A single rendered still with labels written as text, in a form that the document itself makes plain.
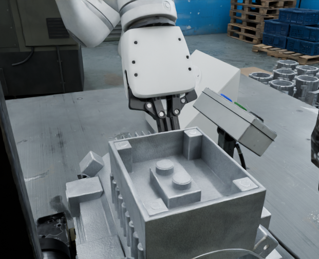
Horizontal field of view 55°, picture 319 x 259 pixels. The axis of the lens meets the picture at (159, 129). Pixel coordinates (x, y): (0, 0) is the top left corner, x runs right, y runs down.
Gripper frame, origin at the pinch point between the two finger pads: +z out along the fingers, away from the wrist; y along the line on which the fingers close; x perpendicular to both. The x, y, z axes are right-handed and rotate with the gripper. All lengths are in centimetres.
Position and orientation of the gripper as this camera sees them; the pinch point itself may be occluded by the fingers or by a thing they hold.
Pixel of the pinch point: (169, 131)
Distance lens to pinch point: 45.3
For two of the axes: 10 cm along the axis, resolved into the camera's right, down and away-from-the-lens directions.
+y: -9.3, 1.6, -3.2
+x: 3.1, -0.8, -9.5
